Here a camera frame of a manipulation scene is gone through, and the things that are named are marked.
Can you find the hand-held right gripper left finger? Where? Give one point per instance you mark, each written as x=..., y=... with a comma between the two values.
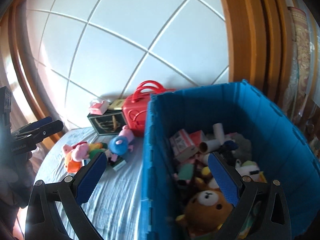
x=92, y=177

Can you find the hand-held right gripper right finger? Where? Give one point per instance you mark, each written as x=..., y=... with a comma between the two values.
x=222, y=180

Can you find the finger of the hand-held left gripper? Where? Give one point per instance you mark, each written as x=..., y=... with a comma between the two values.
x=47, y=130
x=40, y=123

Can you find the white cardboard tube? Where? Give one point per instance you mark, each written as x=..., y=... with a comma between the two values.
x=210, y=146
x=218, y=131

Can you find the grey koala plush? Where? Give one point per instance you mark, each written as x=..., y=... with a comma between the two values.
x=241, y=142

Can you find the blue plastic storage crate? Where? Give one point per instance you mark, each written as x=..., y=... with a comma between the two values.
x=262, y=120

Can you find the person's left hand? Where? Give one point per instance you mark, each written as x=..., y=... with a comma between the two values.
x=21, y=180

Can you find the pink pig plush orange dress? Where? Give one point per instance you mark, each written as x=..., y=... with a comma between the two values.
x=75, y=165

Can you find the pink pig plush red dress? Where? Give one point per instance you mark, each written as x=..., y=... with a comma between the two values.
x=67, y=148

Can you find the brown bear plush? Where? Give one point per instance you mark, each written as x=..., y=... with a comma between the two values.
x=207, y=205

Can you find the small green white carton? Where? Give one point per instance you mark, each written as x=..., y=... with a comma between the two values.
x=119, y=165

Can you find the yellow duck plush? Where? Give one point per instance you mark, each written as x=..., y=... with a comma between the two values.
x=93, y=147

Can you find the green plush toy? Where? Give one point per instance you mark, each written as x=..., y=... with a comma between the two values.
x=103, y=145

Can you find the striped bedsheet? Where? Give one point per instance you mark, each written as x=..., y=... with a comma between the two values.
x=120, y=205

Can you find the pink pig plush blue shirt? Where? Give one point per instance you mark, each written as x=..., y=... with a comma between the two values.
x=118, y=145

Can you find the red white printed box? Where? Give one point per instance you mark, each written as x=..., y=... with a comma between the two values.
x=182, y=145

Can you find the black gift box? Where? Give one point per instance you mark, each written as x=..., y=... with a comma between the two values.
x=105, y=125

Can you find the pink tissue pack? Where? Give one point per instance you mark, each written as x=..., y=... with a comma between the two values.
x=98, y=107

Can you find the gold box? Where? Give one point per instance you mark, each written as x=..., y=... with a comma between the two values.
x=116, y=105

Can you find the red hard-shell suitcase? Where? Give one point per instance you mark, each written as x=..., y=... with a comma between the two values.
x=135, y=115

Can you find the white padded headboard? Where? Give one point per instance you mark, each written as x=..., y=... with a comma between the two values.
x=125, y=42

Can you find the patterned wall hanging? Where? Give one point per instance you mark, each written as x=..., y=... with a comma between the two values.
x=305, y=67

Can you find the wooden headboard frame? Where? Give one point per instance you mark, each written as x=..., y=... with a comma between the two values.
x=250, y=42

